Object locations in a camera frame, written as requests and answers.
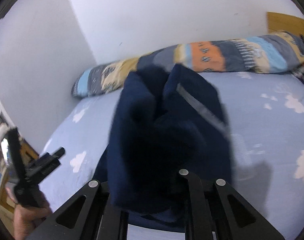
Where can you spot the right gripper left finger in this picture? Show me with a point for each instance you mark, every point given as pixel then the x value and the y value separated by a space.
pixel 88 214

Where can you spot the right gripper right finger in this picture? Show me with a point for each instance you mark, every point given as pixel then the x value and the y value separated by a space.
pixel 215 210

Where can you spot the navy work shirt red collar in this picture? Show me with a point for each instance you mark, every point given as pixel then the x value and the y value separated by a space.
pixel 163 122

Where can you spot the left hand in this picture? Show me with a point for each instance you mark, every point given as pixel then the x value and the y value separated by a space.
pixel 25 218

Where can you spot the patchwork rolled quilt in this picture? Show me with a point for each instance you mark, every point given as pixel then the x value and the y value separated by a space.
pixel 274 53

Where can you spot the wooden headboard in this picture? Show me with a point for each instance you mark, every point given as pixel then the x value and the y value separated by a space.
pixel 277 21

